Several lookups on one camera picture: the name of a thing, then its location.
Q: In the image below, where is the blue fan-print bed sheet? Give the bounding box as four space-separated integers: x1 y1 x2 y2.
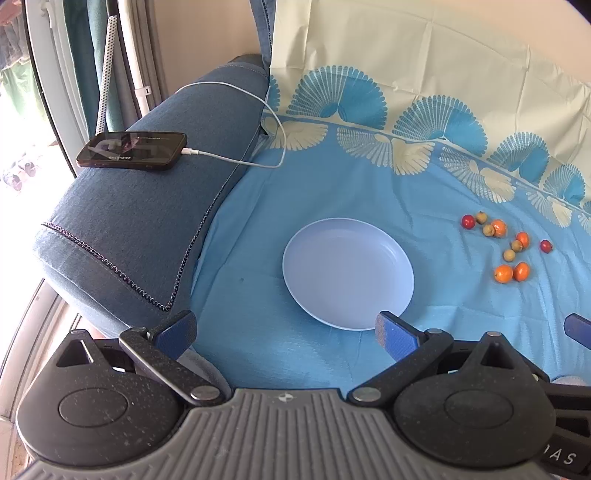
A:
189 0 591 402

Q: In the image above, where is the teal curtain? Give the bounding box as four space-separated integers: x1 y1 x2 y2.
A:
69 0 122 132

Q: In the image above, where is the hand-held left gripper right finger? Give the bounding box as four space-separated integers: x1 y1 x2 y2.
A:
346 311 551 409

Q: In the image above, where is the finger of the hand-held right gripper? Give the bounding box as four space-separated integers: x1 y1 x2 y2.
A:
564 313 591 343

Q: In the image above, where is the white rack pole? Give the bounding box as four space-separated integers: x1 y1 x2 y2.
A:
117 0 153 116

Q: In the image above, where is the blue denim sofa armrest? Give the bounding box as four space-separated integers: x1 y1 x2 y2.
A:
32 0 279 342

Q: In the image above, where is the grey round cushion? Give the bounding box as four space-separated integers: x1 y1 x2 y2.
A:
182 347 232 400

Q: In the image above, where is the white dotted pole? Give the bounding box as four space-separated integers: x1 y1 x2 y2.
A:
96 0 120 134

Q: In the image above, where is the black smartphone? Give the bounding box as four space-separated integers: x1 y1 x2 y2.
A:
76 131 188 172

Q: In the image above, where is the white charging cable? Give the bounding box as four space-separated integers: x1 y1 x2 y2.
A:
175 82 287 169

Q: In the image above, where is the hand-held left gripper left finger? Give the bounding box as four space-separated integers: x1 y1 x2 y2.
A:
55 310 223 408

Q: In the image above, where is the light blue plate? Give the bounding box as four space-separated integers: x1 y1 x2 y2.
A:
282 218 415 331

